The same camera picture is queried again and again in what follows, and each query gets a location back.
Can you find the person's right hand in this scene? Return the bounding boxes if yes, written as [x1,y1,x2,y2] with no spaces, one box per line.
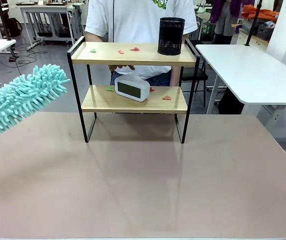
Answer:
[107,64,136,73]

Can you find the two-tier wood metal shelf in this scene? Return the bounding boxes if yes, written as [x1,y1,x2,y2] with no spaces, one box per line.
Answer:
[66,36,202,145]

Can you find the white digital alarm clock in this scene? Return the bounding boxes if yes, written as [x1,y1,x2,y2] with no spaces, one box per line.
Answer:
[114,74,151,103]

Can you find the black mesh pen holder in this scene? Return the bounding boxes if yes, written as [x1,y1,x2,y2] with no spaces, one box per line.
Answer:
[157,17,186,56]

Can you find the teal chenille duster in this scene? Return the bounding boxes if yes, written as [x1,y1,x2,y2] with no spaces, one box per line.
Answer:
[0,63,71,144]

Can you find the person's left forearm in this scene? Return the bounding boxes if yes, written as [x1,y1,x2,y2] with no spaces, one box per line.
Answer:
[170,66,182,87]

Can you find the person's right forearm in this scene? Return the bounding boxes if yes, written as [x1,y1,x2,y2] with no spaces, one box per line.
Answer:
[85,32,104,43]

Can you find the person in white shirt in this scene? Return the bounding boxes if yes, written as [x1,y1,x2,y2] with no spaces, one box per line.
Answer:
[84,0,198,76]

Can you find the black folding chair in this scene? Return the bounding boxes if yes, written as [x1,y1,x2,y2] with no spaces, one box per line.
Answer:
[180,38,209,107]

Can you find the black bag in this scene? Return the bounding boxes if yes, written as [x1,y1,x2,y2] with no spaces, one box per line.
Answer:
[6,17,23,38]

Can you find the purple garment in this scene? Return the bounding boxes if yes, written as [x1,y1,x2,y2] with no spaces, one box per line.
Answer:
[210,0,255,25]

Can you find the black clamp pole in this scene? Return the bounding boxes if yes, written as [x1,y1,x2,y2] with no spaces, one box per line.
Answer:
[244,0,264,47]
[0,0,12,42]

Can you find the large white table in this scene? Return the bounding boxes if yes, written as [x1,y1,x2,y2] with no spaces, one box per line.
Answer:
[195,44,286,137]

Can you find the orange cloth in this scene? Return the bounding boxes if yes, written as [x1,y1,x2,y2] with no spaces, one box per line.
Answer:
[241,4,280,22]

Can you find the black plastic crate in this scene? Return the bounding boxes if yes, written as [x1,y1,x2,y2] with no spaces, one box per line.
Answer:
[256,23,275,41]

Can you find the black floor cables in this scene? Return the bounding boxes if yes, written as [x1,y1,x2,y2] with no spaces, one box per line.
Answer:
[0,43,49,66]

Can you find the white frame workbench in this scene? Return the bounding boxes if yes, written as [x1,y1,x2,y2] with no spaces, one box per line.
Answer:
[15,1,84,47]

